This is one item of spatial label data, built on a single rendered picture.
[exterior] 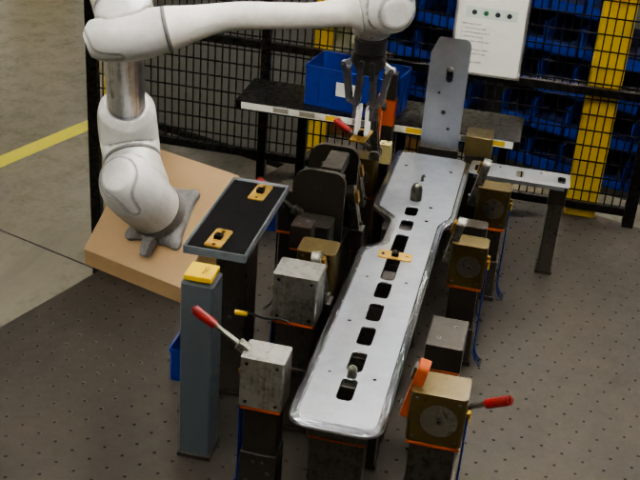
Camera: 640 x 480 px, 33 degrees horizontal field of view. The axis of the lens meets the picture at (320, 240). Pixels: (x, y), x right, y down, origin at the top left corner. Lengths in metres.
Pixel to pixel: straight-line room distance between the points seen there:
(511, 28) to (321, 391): 1.66
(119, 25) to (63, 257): 2.36
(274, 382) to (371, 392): 0.19
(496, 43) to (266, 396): 1.68
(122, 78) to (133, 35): 0.38
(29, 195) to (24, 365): 2.50
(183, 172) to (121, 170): 0.30
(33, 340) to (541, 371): 1.30
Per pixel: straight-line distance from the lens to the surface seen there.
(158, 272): 3.02
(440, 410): 2.12
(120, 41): 2.42
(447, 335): 2.34
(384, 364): 2.27
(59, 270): 4.59
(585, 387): 2.86
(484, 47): 3.51
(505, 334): 3.00
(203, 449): 2.45
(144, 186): 2.86
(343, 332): 2.36
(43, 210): 5.08
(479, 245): 2.68
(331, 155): 2.72
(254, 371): 2.16
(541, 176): 3.23
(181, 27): 2.42
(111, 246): 3.13
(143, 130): 2.95
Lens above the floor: 2.27
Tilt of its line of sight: 28 degrees down
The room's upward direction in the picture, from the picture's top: 4 degrees clockwise
